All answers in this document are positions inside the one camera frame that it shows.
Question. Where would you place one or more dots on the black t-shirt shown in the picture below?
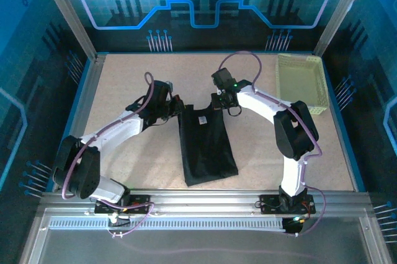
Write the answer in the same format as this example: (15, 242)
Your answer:
(204, 152)

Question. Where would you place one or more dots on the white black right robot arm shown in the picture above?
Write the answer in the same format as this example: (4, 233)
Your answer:
(263, 106)

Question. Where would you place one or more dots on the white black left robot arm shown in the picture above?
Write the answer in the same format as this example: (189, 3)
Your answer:
(114, 130)

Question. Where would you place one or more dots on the pale yellow plastic basket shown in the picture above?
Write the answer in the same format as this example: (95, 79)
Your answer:
(301, 84)

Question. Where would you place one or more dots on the aluminium table side rail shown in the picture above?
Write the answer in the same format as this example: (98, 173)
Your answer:
(83, 106)

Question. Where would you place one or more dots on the aluminium mounting rail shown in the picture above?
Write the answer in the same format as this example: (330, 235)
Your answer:
(201, 197)

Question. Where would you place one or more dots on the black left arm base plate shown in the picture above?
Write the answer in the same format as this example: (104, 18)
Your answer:
(139, 203)

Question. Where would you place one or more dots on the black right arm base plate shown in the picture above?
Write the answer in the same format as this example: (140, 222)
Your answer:
(270, 203)

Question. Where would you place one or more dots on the aluminium frame post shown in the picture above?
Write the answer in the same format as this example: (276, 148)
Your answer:
(341, 13)
(68, 13)

